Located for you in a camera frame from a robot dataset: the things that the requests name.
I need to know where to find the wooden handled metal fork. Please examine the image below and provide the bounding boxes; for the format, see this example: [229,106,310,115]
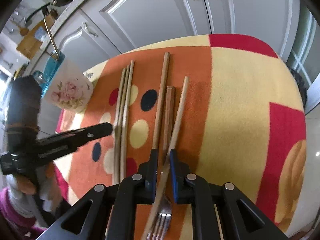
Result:
[141,76,189,239]

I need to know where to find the dark brown chopstick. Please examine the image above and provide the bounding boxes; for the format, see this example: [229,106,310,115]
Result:
[163,86,175,154]

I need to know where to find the white handled metal spoon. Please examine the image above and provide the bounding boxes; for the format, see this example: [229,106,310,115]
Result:
[33,70,47,85]

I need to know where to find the white kitchen cabinets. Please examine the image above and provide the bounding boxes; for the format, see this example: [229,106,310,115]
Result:
[1,0,301,74]

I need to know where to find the left white gloved hand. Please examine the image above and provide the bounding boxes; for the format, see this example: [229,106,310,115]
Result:
[6,161,62,218]

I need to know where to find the floral utensil holder teal rim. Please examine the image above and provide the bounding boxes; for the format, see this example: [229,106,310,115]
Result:
[40,52,94,113]

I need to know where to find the red orange yellow cloth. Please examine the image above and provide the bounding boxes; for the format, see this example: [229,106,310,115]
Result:
[56,34,306,232]

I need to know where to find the wooden cutting board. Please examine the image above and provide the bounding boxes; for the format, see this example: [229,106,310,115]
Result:
[16,20,46,60]

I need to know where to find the white salt bag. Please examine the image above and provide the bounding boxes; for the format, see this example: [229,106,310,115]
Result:
[34,26,47,42]

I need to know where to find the wooden spatula hanging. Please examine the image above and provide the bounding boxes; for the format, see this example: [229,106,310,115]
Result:
[10,20,29,36]

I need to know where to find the wooden knife block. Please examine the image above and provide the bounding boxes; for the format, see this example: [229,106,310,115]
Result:
[42,7,59,28]

